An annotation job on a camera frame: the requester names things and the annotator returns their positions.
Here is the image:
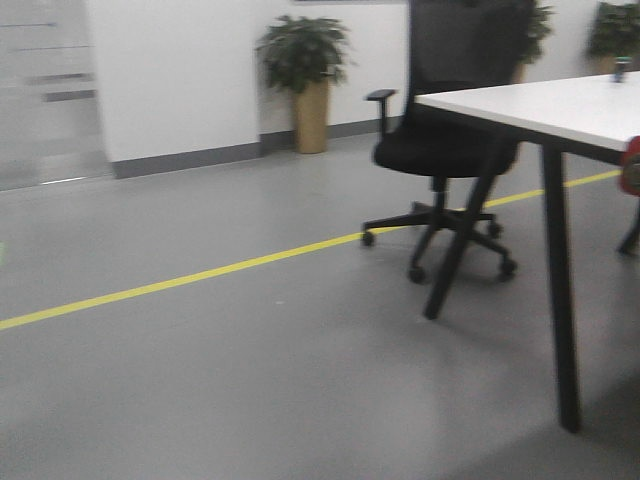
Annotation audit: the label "potted plant tan pot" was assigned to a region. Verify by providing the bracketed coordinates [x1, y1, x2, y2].
[257, 15, 350, 154]

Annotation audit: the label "black office chair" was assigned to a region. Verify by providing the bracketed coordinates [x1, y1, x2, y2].
[362, 1, 534, 283]

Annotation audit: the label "white table black legs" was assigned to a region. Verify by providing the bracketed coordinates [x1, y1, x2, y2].
[415, 71, 639, 434]

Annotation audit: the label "potted plant behind chair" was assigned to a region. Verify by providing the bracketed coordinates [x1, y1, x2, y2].
[512, 1, 554, 84]

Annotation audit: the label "small dark bottle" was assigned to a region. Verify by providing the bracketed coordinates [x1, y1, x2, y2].
[613, 56, 630, 83]

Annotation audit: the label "potted plant far right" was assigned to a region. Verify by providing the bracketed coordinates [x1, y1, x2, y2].
[586, 1, 639, 75]

